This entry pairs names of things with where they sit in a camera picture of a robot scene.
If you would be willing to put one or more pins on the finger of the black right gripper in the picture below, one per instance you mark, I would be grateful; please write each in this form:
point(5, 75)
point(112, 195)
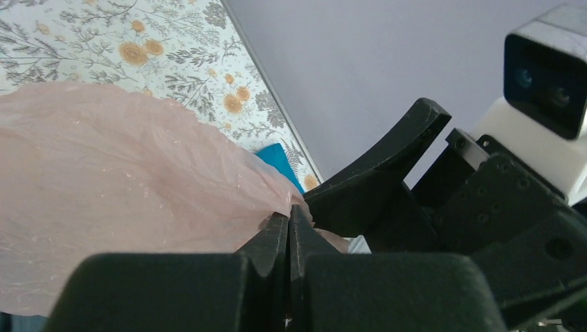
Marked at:
point(348, 203)

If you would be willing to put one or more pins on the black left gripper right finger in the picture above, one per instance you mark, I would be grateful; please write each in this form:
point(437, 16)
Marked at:
point(312, 262)

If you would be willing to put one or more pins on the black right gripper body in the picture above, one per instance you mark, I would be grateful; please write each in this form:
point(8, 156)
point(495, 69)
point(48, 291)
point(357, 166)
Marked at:
point(480, 200)

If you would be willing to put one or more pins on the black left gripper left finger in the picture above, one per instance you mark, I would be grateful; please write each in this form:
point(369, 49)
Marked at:
point(265, 293)

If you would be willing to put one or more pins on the pink plastic trash bag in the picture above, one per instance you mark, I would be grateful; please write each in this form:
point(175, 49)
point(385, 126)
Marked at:
point(91, 168)

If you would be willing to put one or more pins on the bright blue cloth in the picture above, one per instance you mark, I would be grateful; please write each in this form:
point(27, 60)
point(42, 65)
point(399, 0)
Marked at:
point(275, 155)

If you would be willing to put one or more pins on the floral table mat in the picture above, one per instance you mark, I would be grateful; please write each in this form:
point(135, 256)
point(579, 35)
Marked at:
point(186, 50)

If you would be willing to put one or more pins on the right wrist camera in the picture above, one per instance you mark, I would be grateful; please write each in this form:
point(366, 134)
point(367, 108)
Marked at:
point(541, 116)

